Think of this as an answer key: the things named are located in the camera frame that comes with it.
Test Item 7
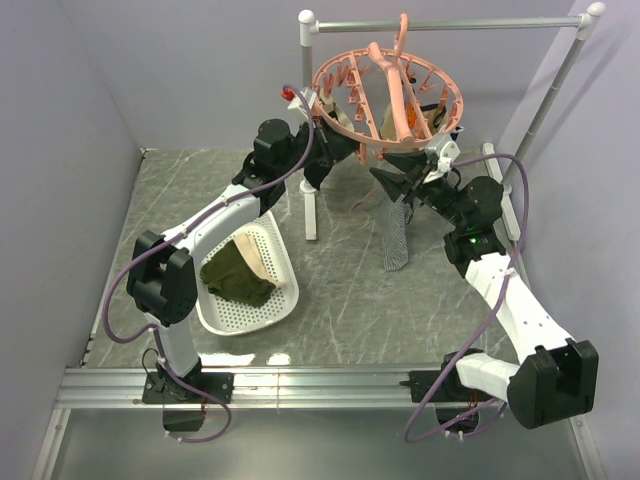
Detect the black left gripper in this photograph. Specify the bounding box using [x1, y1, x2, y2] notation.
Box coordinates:
[278, 116, 363, 179]

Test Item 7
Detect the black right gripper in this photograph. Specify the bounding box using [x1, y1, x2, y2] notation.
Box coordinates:
[370, 149, 468, 229]

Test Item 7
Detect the grey striped boxer underwear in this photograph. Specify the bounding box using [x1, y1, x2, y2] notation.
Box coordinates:
[349, 179, 416, 274]

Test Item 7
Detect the pink round clip hanger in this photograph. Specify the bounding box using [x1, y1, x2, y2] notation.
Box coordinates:
[311, 13, 464, 165]

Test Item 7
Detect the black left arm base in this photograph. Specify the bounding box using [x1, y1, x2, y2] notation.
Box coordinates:
[141, 368, 234, 434]

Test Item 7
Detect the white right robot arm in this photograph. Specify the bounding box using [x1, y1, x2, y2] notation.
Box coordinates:
[371, 168, 599, 429]

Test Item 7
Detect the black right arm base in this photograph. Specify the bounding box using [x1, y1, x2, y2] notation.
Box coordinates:
[399, 370, 491, 434]

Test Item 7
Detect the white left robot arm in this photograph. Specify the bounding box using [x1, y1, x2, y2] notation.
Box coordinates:
[126, 117, 360, 402]

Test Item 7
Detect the beige underwear in basket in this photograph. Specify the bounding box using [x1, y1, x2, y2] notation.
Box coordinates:
[233, 233, 285, 288]

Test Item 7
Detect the olive green underwear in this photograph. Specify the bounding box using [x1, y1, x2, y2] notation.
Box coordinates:
[199, 242, 276, 307]

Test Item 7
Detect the black hanging sock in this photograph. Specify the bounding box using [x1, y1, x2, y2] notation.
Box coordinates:
[303, 152, 334, 190]

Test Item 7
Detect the beige hanging garment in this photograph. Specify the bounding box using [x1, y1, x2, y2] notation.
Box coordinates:
[378, 99, 449, 144]

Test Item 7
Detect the silver clothes rack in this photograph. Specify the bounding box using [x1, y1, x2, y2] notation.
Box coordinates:
[297, 1, 606, 242]

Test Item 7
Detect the white perforated laundry basket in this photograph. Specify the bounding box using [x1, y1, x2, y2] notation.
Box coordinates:
[196, 212, 299, 336]

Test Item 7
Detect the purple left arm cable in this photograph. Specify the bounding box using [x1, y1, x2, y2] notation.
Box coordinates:
[103, 84, 317, 445]

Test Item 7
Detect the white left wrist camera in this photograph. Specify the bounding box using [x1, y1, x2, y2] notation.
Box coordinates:
[281, 87, 317, 124]

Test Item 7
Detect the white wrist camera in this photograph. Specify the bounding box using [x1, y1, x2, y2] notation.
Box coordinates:
[281, 87, 317, 124]
[423, 133, 460, 184]

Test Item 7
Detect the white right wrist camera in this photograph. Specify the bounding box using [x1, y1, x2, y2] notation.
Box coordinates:
[423, 133, 460, 184]

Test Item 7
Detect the aluminium mounting rail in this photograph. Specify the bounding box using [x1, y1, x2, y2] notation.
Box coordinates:
[33, 365, 605, 479]

